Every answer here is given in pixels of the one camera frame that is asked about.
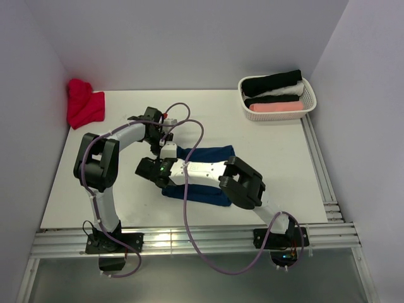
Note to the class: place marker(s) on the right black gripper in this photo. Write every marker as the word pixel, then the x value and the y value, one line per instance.
pixel 160 160

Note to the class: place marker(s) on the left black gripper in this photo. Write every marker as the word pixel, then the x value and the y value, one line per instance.
pixel 155 150

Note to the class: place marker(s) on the blue Mickey Mouse t-shirt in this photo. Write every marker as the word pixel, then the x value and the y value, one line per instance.
pixel 199 193

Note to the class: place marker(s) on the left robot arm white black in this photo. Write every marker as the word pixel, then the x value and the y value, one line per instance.
pixel 97 163

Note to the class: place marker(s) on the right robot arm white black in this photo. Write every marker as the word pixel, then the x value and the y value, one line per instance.
pixel 227 183

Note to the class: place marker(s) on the red t-shirt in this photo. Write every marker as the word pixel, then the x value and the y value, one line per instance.
pixel 84 105

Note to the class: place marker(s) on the top black rolled shirt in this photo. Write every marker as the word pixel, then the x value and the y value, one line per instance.
pixel 252 87

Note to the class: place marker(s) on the black rolled shirt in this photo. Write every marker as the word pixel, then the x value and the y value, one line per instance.
pixel 269 99
pixel 252 87

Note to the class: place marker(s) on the pink rolled shirt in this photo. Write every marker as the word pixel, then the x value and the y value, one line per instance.
pixel 277 107

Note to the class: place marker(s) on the lower black rolled shirt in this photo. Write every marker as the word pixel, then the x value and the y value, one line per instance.
pixel 269 99

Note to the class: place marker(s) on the white rolled shirt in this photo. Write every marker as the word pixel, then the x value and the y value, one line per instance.
pixel 297 89

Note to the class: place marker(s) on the white plastic basket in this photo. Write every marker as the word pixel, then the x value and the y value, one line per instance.
pixel 308 99

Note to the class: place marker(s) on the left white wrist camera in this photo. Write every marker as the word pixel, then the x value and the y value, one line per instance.
pixel 170 121

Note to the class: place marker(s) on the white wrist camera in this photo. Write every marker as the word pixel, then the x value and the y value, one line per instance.
pixel 170 121
pixel 168 149

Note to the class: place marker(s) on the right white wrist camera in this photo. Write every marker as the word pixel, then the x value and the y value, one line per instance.
pixel 168 149

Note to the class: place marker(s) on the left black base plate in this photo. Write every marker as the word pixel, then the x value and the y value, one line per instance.
pixel 132 241

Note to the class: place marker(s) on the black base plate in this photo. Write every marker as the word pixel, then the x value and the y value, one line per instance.
pixel 132 241
pixel 292 237

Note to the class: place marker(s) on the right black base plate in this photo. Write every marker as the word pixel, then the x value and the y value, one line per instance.
pixel 292 237

